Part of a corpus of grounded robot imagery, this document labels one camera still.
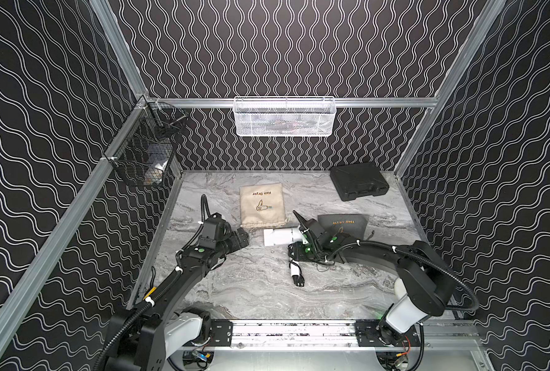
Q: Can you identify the white hair dryer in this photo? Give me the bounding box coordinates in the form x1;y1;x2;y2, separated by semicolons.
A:
264;227;307;288

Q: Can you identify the white wire basket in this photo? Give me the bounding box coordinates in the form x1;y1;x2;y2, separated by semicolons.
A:
233;96;337;137

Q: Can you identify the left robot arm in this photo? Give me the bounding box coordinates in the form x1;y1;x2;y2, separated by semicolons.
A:
93;195;250;370

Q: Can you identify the black wire basket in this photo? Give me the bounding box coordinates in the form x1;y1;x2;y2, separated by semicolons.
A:
103;96;191;188

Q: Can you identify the black plastic case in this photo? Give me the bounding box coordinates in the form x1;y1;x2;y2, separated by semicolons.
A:
330;162;389;202

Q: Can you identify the yellow tape measure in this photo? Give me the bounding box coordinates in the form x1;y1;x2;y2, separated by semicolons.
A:
144;287;157;300

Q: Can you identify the grey hair dryer bag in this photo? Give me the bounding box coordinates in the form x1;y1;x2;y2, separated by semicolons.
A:
318;214;369;239

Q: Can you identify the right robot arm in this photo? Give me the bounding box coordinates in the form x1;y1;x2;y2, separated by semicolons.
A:
288;211;480;346

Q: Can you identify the beige hair dryer bag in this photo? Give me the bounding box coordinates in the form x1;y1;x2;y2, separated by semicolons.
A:
239;183;287;229

